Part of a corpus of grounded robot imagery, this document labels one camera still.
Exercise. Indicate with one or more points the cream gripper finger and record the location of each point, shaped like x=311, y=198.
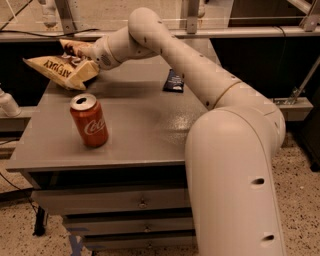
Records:
x=85, y=71

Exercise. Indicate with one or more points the white pipe at left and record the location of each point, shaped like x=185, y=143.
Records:
x=8, y=104

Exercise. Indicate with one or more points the yellow chip bag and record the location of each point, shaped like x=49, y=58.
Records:
x=57, y=68

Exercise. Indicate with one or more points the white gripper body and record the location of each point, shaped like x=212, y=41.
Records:
x=100, y=53

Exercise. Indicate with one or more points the brown chip bag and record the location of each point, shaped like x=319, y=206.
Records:
x=71, y=48

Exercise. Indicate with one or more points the metal frame rail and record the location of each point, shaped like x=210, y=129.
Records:
x=229, y=32

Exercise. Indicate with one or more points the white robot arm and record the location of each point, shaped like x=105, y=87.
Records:
x=228, y=150

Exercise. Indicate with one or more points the red coke can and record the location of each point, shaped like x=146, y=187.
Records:
x=87, y=114

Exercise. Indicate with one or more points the grey drawer cabinet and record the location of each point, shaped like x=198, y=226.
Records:
x=130, y=192

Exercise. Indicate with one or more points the dark blue snack bar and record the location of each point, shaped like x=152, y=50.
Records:
x=173, y=83

